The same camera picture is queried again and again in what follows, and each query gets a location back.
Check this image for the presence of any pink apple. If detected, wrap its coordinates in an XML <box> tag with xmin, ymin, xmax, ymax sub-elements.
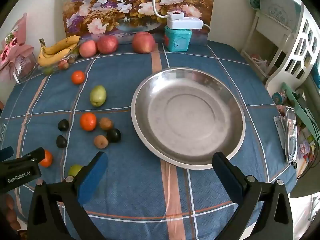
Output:
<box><xmin>79</xmin><ymin>40</ymin><xmax>98</xmax><ymax>58</ymax></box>

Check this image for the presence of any bunch of yellow bananas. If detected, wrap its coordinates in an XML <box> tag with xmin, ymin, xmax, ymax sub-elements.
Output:
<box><xmin>37</xmin><ymin>35</ymin><xmax>81</xmax><ymax>67</ymax></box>

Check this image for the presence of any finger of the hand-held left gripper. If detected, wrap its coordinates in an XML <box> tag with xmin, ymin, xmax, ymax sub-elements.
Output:
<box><xmin>11</xmin><ymin>147</ymin><xmax>46</xmax><ymax>167</ymax></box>
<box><xmin>0</xmin><ymin>146</ymin><xmax>14</xmax><ymax>161</ymax></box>

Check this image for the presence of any orange mandarin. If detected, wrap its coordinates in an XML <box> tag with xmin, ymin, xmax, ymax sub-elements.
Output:
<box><xmin>71</xmin><ymin>70</ymin><xmax>85</xmax><ymax>85</ymax></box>
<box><xmin>80</xmin><ymin>112</ymin><xmax>97</xmax><ymax>131</ymax></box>
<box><xmin>39</xmin><ymin>150</ymin><xmax>54</xmax><ymax>168</ymax></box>

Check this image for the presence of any white shelf rack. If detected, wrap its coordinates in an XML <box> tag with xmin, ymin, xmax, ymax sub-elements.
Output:
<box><xmin>240</xmin><ymin>10</ymin><xmax>295</xmax><ymax>78</ymax></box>

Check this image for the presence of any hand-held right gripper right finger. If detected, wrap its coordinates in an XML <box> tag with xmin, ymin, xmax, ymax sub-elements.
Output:
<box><xmin>212</xmin><ymin>151</ymin><xmax>294</xmax><ymax>240</ymax></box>

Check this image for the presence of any patterned round tin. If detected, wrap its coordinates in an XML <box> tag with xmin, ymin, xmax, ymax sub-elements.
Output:
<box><xmin>272</xmin><ymin>91</ymin><xmax>288</xmax><ymax>105</ymax></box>

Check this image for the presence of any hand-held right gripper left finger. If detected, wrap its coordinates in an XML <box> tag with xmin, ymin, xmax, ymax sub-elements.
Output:
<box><xmin>27</xmin><ymin>151</ymin><xmax>109</xmax><ymax>240</ymax></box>

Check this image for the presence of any colourful printed packet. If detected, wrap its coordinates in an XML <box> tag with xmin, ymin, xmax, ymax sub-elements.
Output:
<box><xmin>296</xmin><ymin>120</ymin><xmax>317</xmax><ymax>165</ymax></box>

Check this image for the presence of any grey printed cloth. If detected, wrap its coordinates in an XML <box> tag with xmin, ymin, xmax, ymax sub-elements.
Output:
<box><xmin>260</xmin><ymin>0</ymin><xmax>303</xmax><ymax>28</ymax></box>

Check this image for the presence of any stainless steel basin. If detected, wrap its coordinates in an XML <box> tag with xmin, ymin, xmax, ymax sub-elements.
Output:
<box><xmin>131</xmin><ymin>67</ymin><xmax>246</xmax><ymax>170</ymax></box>

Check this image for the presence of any blue plaid tablecloth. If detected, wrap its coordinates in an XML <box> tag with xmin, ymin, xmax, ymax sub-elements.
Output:
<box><xmin>0</xmin><ymin>40</ymin><xmax>298</xmax><ymax>240</ymax></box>

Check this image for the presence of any glass bowl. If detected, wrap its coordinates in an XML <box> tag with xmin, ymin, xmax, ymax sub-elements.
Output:
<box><xmin>37</xmin><ymin>47</ymin><xmax>80</xmax><ymax>76</ymax></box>

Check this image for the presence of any pink bouquet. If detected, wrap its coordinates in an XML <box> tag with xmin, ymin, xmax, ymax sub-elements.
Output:
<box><xmin>0</xmin><ymin>12</ymin><xmax>35</xmax><ymax>84</ymax></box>

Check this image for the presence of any silver foil tray rack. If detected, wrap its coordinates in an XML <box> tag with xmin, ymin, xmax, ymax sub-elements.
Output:
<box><xmin>285</xmin><ymin>106</ymin><xmax>298</xmax><ymax>163</ymax></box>

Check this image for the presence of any teal plastic box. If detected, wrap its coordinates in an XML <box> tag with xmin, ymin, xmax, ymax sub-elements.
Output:
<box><xmin>164</xmin><ymin>26</ymin><xmax>192</xmax><ymax>52</ymax></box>

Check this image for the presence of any flower painting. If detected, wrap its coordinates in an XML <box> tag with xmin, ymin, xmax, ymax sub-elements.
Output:
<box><xmin>61</xmin><ymin>0</ymin><xmax>216</xmax><ymax>46</ymax></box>

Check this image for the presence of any teal board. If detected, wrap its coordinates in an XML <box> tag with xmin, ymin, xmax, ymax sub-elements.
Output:
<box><xmin>281</xmin><ymin>82</ymin><xmax>320</xmax><ymax>145</ymax></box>

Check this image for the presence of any pink plastic bag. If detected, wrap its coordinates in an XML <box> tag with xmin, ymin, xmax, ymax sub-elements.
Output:
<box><xmin>250</xmin><ymin>54</ymin><xmax>269</xmax><ymax>73</ymax></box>

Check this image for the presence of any large red apple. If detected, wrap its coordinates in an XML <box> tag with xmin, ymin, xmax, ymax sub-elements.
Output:
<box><xmin>132</xmin><ymin>31</ymin><xmax>156</xmax><ymax>54</ymax></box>

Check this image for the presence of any white power strip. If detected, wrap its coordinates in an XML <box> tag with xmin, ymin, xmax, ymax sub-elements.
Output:
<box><xmin>166</xmin><ymin>17</ymin><xmax>203</xmax><ymax>30</ymax></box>

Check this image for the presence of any white plastic chair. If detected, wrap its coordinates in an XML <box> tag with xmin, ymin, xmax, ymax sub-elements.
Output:
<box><xmin>265</xmin><ymin>4</ymin><xmax>320</xmax><ymax>95</ymax></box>

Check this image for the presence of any person's left hand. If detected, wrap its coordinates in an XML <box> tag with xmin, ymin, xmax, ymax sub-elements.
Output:
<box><xmin>0</xmin><ymin>194</ymin><xmax>21</xmax><ymax>237</ymax></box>

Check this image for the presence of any brown kiwi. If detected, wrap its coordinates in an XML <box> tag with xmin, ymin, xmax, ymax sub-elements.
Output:
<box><xmin>94</xmin><ymin>135</ymin><xmax>109</xmax><ymax>149</ymax></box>
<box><xmin>99</xmin><ymin>117</ymin><xmax>114</xmax><ymax>131</ymax></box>

